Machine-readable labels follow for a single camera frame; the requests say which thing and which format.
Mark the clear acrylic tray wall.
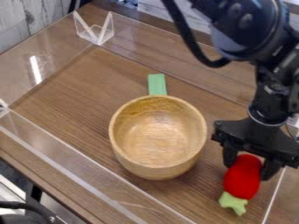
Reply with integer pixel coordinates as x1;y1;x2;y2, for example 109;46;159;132
0;99;195;224

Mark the light wooden bowl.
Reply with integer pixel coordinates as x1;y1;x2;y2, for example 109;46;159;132
109;94;209;180

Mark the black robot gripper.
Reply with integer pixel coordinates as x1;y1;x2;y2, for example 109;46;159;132
211;118;299;181

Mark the black metal table mount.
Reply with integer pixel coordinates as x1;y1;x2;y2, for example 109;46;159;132
24;185;69;224

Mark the red plush strawberry toy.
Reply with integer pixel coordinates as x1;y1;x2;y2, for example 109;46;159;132
219;154;262;216

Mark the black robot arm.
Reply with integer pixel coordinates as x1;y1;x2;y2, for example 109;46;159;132
191;0;299;181

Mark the black cable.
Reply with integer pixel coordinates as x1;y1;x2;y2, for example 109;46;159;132
161;0;233;69

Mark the green wooden block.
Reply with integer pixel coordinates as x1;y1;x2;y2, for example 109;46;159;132
147;73;167;95

